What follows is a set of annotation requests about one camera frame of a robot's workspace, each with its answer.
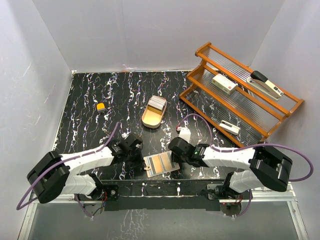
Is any orange card magnetic stripe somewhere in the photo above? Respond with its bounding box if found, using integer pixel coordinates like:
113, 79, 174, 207
149, 154, 164, 176

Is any beige leather card holder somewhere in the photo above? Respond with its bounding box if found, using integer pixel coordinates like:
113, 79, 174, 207
143, 151, 180, 178

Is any orange yellow small block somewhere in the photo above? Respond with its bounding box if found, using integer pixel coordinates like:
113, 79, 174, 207
96, 102, 106, 113

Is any white staples box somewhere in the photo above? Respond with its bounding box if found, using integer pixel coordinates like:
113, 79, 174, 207
211, 73, 237, 95

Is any orange wooden shelf rack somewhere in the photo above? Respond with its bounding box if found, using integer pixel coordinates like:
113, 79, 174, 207
180, 42, 304, 147

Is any large black beige stapler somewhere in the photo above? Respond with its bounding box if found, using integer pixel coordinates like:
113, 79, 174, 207
246, 70, 284, 101

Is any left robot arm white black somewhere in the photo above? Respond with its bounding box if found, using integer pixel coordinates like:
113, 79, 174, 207
26, 133, 144, 204

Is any white card stack in tray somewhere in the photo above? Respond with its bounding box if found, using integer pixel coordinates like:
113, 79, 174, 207
148, 95, 167, 111

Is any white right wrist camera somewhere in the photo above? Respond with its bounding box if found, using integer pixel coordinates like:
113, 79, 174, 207
176, 126, 191, 143

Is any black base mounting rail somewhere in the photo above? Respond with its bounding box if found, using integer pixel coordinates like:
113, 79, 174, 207
78, 179, 236, 211

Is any beige oval card tray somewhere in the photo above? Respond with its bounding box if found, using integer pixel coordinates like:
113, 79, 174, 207
141, 101, 167, 129

